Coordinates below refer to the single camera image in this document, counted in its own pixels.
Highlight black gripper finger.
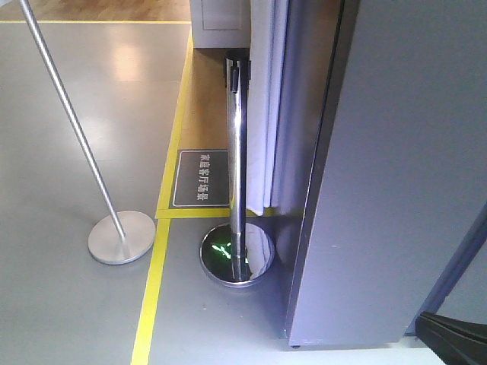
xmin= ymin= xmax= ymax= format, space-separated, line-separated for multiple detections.
xmin=415 ymin=312 xmax=486 ymax=365

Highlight grey fridge with door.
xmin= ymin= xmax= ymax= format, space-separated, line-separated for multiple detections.
xmin=286 ymin=1 xmax=486 ymax=348

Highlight dark floor sign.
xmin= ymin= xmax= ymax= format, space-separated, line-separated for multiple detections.
xmin=170 ymin=149 xmax=229 ymax=208

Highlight yellow floor tape line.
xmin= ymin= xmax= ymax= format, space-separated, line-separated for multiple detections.
xmin=131 ymin=40 xmax=282 ymax=364

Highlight white curtain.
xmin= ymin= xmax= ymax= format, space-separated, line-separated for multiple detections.
xmin=246 ymin=1 xmax=290 ymax=216

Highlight silver pole stand round base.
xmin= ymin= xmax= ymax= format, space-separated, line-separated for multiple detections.
xmin=20 ymin=1 xmax=156 ymax=265

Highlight chrome stanchion post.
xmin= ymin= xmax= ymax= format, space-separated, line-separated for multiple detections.
xmin=199 ymin=49 xmax=275 ymax=288

